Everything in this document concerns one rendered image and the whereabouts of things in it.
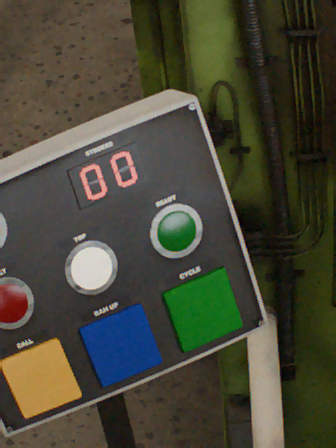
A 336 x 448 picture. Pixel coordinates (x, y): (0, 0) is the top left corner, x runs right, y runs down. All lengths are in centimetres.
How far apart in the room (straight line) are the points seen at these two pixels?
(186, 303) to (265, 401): 41
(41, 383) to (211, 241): 25
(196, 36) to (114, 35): 192
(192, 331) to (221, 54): 35
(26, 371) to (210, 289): 23
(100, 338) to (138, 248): 10
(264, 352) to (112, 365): 48
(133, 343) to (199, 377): 123
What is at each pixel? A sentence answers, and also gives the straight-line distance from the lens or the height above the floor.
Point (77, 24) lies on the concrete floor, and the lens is 353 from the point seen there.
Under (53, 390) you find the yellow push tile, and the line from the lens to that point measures 139.
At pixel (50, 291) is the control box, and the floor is 108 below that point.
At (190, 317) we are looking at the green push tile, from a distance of 142.
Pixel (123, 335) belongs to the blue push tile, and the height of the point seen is 102.
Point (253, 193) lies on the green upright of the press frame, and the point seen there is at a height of 88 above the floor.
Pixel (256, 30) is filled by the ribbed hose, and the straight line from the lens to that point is 151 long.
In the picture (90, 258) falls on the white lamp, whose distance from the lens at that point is 137.
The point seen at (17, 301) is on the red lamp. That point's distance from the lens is 136.
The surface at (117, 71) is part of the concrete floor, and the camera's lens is 332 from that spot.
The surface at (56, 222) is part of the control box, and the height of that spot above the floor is 114.
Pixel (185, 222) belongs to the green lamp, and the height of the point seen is 110.
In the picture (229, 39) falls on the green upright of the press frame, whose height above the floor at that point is 115.
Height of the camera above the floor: 210
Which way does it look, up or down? 47 degrees down
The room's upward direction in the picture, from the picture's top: 8 degrees counter-clockwise
